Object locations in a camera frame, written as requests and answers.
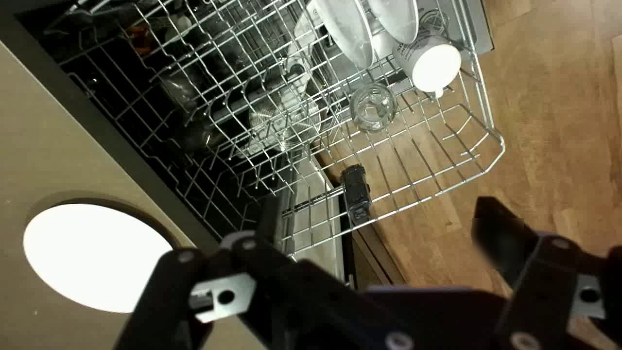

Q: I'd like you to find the small round white plate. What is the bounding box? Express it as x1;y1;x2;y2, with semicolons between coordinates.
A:
21;201;174;318

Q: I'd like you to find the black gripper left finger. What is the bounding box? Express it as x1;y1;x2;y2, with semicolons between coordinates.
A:
114;193;415;350

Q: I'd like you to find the white ceramic mug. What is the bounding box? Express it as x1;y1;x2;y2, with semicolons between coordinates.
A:
394;32;464;100

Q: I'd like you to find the white wire dishwasher rack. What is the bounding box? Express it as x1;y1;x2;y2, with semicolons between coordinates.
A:
54;0;508;261

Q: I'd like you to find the clear drinking glass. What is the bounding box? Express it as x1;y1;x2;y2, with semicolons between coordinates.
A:
347;82;398;135

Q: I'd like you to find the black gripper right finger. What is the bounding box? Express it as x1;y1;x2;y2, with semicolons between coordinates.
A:
470;195;622;350

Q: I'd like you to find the black rack wheel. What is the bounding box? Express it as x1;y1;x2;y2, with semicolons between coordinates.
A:
339;164;374;230

